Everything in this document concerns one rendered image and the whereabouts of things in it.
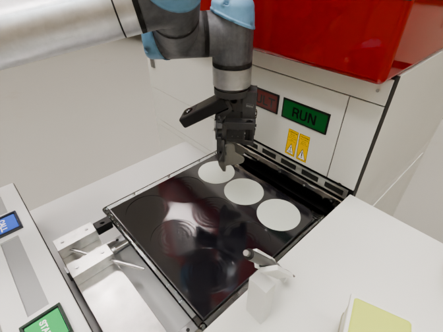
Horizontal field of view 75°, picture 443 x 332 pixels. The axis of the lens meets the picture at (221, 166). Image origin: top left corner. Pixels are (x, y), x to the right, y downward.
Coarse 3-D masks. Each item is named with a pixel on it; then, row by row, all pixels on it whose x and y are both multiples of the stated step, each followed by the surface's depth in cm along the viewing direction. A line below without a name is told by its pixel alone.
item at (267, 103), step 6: (258, 90) 70; (258, 96) 71; (264, 96) 69; (270, 96) 68; (276, 96) 67; (258, 102) 71; (264, 102) 70; (270, 102) 69; (276, 102) 67; (270, 108) 69
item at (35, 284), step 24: (0, 192) 64; (0, 216) 58; (24, 216) 58; (0, 240) 53; (24, 240) 53; (0, 264) 49; (24, 264) 50; (48, 264) 49; (0, 288) 46; (24, 288) 46; (48, 288) 46; (0, 312) 43; (24, 312) 43; (72, 312) 43
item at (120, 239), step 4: (120, 236) 68; (112, 240) 67; (116, 240) 67; (120, 240) 67; (124, 240) 67; (108, 244) 66; (112, 244) 66; (116, 244) 66; (124, 248) 69; (64, 268) 61; (68, 272) 60; (72, 280) 62
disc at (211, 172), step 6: (210, 162) 83; (216, 162) 83; (204, 168) 81; (210, 168) 81; (216, 168) 81; (228, 168) 81; (198, 174) 79; (204, 174) 79; (210, 174) 79; (216, 174) 79; (222, 174) 79; (228, 174) 79; (234, 174) 79; (204, 180) 77; (210, 180) 77; (216, 180) 77; (222, 180) 77
